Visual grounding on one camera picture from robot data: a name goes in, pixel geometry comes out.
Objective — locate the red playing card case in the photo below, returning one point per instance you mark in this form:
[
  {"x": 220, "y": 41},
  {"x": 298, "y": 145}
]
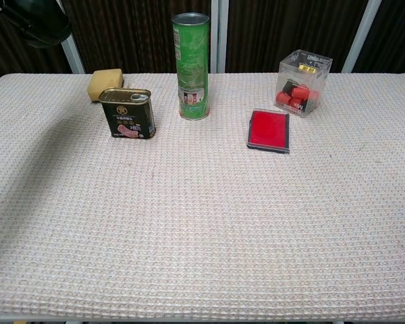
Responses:
[{"x": 269, "y": 130}]

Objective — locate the dark luncheon meat can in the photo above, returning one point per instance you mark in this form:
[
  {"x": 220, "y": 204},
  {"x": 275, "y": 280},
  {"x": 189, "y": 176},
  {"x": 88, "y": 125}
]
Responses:
[{"x": 128, "y": 114}]

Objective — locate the green chips tube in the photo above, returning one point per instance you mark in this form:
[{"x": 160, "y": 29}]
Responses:
[{"x": 190, "y": 67}]

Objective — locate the yellow sponge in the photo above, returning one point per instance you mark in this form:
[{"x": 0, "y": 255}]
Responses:
[{"x": 104, "y": 81}]

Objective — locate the black dice cup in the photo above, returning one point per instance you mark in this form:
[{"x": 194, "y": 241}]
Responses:
[{"x": 44, "y": 17}]

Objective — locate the aluminium partition post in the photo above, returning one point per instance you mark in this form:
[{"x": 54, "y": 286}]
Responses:
[
  {"x": 361, "y": 37},
  {"x": 218, "y": 33},
  {"x": 72, "y": 57}
]

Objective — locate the dark brown ribbed partition panel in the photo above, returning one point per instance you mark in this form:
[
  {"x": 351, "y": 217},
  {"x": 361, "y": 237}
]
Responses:
[
  {"x": 283, "y": 27},
  {"x": 131, "y": 33},
  {"x": 395, "y": 33},
  {"x": 6, "y": 60}
]

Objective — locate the beige waffle tablecloth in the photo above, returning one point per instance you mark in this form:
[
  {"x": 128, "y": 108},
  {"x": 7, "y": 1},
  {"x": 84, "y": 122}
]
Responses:
[{"x": 222, "y": 219}]

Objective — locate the clear box with red pieces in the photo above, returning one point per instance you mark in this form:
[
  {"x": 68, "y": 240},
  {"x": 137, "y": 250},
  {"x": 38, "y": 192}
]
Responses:
[{"x": 303, "y": 87}]

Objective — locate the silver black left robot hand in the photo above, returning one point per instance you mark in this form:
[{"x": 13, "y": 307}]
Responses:
[{"x": 13, "y": 17}]

